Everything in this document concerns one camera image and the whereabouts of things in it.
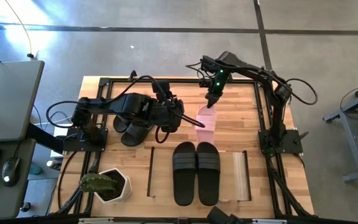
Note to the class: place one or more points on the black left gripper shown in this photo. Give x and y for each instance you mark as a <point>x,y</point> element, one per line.
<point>169,115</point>

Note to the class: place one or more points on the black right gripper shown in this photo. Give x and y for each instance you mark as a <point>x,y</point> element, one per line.
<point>218,81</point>

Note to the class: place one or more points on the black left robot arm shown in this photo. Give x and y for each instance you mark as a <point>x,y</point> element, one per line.
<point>104,107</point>

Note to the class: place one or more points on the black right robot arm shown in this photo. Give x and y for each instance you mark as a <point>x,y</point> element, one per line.
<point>277,118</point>

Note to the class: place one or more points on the wooden shelf with black legs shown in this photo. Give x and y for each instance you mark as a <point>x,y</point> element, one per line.
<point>163,174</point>

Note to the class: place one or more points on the black table clamp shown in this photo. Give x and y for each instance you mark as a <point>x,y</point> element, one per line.
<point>132,75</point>

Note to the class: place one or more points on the black clamp lever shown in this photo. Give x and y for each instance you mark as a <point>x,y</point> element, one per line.
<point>301,137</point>

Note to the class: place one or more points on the green cactus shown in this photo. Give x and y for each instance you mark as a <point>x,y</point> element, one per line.
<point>98,183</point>

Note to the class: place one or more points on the white paper sheet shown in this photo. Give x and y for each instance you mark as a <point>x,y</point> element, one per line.
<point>65,130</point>

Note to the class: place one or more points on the small bottle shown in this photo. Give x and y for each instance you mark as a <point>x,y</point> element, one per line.
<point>52,164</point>

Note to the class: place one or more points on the grey metal side table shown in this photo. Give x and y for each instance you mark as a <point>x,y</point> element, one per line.
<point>353,146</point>

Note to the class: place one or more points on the black desk support beam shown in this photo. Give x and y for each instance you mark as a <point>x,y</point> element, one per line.
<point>42,138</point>

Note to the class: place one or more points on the teal round object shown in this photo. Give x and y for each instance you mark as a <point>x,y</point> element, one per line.
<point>35,169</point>

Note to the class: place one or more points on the black computer mouse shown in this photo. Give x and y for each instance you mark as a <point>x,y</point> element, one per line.
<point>10,171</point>

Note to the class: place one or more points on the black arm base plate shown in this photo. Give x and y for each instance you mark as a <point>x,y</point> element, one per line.
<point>291,144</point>
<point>73,144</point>

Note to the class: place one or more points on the black table-level camera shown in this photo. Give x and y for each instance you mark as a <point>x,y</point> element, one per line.
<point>222,216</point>

